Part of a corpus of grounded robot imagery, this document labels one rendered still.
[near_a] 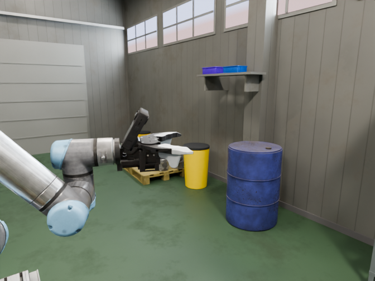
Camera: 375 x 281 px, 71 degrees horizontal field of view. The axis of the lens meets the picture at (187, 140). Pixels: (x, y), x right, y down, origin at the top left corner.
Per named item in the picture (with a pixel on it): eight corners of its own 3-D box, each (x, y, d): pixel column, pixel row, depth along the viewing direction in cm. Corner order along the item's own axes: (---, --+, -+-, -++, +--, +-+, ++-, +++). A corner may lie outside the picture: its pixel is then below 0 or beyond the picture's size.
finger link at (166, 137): (173, 146, 85) (152, 154, 78) (174, 129, 83) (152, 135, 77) (181, 149, 83) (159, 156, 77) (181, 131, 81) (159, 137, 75)
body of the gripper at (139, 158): (158, 160, 79) (116, 162, 76) (158, 132, 76) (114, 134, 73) (161, 170, 72) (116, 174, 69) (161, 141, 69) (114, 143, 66)
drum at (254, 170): (288, 221, 343) (295, 146, 323) (252, 238, 304) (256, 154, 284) (249, 203, 397) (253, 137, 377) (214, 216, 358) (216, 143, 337)
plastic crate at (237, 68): (247, 73, 367) (248, 66, 365) (236, 72, 356) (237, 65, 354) (232, 73, 391) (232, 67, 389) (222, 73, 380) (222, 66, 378)
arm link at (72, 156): (58, 167, 72) (54, 136, 70) (100, 164, 75) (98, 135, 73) (51, 177, 65) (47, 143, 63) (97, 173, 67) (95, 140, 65)
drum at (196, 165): (214, 186, 462) (215, 146, 447) (193, 192, 437) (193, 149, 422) (198, 178, 500) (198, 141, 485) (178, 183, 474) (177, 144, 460)
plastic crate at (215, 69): (226, 74, 403) (226, 67, 401) (215, 73, 390) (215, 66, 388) (212, 74, 430) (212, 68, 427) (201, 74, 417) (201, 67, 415)
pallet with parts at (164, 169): (190, 175, 520) (190, 156, 512) (144, 185, 465) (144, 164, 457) (157, 159, 632) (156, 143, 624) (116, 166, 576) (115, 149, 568)
